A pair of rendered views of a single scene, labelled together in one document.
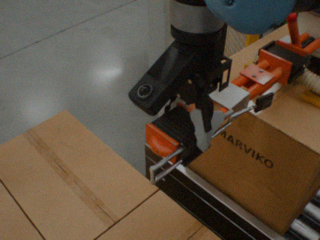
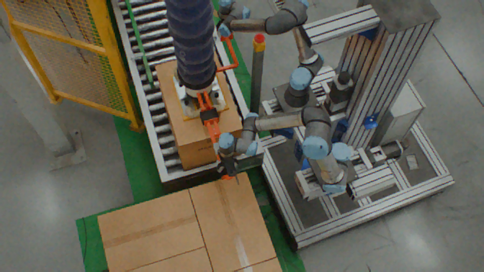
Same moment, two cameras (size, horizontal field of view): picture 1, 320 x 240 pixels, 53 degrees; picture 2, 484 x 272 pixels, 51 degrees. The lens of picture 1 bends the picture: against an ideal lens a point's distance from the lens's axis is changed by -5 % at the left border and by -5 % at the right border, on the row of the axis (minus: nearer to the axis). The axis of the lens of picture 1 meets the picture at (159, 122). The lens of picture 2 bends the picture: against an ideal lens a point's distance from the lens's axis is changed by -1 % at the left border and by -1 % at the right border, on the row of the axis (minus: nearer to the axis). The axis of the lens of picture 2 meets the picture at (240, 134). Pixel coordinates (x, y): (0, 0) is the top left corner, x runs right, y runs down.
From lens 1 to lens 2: 2.41 m
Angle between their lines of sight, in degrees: 42
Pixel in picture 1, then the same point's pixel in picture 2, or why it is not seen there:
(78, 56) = not seen: outside the picture
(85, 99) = (21, 209)
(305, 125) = (227, 123)
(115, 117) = (61, 193)
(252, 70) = (212, 131)
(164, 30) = (51, 116)
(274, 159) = not seen: hidden behind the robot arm
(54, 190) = (161, 239)
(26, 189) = (153, 254)
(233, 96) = not seen: hidden behind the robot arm
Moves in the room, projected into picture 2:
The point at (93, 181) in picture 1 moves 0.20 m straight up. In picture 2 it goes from (166, 218) to (162, 207)
